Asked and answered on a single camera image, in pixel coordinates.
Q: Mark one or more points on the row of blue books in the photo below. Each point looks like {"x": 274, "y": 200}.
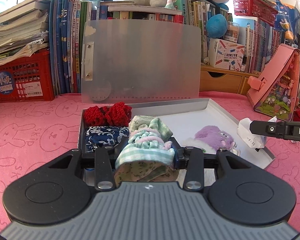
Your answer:
{"x": 67, "y": 19}

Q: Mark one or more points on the green checked doll dress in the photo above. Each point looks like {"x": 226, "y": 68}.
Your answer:
{"x": 148, "y": 155}

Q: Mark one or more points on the grey cardboard box with lid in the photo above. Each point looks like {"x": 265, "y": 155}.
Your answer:
{"x": 142, "y": 61}

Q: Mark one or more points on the white paper piece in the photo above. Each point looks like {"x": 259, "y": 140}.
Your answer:
{"x": 252, "y": 140}

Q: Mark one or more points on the red basket on shelf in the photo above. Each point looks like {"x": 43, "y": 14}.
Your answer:
{"x": 256, "y": 8}

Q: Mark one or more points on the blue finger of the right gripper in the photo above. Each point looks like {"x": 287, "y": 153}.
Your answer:
{"x": 268, "y": 129}

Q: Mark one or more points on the white fluffy plush toy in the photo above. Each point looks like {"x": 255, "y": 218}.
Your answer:
{"x": 191, "y": 142}

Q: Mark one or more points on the purple fluffy plush toy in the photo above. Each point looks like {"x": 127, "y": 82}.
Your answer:
{"x": 215, "y": 138}

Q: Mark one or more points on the red plastic basket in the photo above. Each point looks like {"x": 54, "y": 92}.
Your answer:
{"x": 27, "y": 79}

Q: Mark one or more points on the red knitted item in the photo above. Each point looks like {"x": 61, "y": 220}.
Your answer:
{"x": 118, "y": 115}

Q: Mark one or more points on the stack of books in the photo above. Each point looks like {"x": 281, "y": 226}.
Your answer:
{"x": 24, "y": 29}

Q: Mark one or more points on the pink triangular toy house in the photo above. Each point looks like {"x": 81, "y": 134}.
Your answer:
{"x": 275, "y": 91}

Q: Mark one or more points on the wooden drawer organizer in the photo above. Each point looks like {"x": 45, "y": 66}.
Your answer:
{"x": 223, "y": 80}

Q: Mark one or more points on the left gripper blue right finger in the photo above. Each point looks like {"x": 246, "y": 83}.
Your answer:
{"x": 179, "y": 161}

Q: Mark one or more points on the blue floral fabric pouch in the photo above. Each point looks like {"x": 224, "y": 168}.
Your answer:
{"x": 100, "y": 136}

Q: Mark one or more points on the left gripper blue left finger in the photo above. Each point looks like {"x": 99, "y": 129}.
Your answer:
{"x": 111, "y": 151}

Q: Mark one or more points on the white label printer box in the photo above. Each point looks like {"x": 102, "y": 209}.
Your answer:
{"x": 225, "y": 54}

